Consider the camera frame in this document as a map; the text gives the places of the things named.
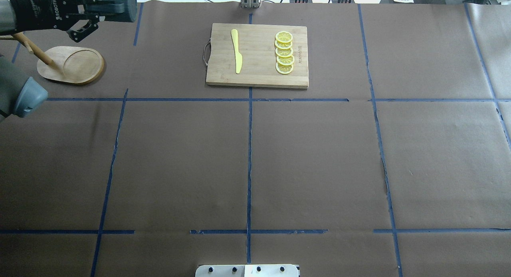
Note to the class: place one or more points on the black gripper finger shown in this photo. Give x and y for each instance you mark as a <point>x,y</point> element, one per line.
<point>80,34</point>
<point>101,8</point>

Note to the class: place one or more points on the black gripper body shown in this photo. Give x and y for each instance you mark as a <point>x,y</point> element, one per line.
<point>47,11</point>

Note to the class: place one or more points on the blue ceramic mug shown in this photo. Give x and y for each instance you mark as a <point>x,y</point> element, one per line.
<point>130,13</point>

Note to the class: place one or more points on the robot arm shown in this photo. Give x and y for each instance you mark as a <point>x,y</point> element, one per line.
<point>21,93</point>

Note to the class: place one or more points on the wooden cup rack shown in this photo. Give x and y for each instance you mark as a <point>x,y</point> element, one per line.
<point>64,64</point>

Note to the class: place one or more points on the yellow plastic knife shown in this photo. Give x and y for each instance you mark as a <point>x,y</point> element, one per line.
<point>238,55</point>

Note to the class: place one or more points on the bamboo cutting board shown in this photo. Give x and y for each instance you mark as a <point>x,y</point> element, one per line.
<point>256,43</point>

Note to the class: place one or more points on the lemon slice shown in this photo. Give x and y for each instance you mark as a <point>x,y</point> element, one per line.
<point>284,37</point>
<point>283,46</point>
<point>284,69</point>
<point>284,52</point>
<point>285,61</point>

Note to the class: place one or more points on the brown paper table cover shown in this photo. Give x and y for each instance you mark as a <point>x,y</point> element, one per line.
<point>394,162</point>

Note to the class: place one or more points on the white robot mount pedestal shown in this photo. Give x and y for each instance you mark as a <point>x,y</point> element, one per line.
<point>248,270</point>

